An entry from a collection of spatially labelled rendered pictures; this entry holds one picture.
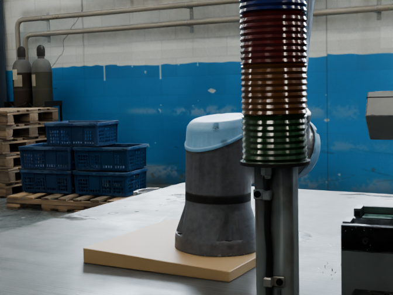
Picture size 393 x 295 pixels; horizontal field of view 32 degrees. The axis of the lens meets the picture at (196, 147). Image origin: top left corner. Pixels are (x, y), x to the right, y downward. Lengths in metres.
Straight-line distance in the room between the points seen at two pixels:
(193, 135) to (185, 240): 0.18
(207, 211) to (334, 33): 5.65
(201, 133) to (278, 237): 0.53
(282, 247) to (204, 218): 0.53
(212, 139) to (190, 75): 6.24
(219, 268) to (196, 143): 0.22
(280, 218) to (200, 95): 6.69
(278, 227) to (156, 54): 6.99
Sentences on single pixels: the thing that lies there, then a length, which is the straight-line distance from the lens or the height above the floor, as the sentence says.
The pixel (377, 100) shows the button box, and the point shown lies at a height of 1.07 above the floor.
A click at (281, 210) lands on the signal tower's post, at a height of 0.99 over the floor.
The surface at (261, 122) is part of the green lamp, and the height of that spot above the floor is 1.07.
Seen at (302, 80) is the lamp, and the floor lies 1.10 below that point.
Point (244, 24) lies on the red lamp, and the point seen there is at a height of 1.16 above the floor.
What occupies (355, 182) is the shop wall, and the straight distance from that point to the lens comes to 6.72.
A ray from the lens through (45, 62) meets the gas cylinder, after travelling 7.94.
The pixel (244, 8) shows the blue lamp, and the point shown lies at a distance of 0.61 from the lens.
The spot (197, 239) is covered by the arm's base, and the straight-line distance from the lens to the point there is 1.14.
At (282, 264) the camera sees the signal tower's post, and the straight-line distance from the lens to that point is 0.63.
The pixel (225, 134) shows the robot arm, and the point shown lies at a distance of 1.12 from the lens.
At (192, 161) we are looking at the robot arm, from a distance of 1.14.
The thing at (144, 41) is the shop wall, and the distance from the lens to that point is 7.67.
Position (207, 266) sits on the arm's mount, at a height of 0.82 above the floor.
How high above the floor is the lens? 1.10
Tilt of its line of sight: 5 degrees down
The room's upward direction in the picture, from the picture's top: 1 degrees counter-clockwise
